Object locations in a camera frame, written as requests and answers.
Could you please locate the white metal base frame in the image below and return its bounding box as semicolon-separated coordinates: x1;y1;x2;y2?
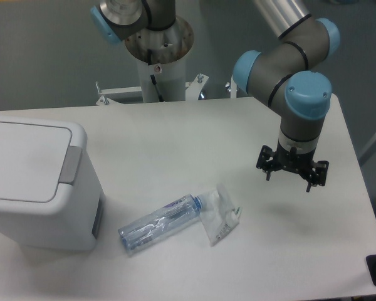
95;72;243;106

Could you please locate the clear plastic water bottle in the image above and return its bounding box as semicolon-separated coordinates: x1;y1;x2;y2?
118;194;203;255

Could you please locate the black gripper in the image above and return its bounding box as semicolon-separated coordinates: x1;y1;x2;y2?
256;138;329;193

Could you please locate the white push-lid trash can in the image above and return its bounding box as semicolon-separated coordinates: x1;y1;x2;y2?
0;114;105;251

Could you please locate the clear plastic wrapper bag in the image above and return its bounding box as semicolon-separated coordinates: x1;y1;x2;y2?
197;184;242;246

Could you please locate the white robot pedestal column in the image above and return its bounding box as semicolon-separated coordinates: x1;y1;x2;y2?
125;16;194;85

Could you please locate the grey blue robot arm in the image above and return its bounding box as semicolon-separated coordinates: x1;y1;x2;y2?
90;1;340;187

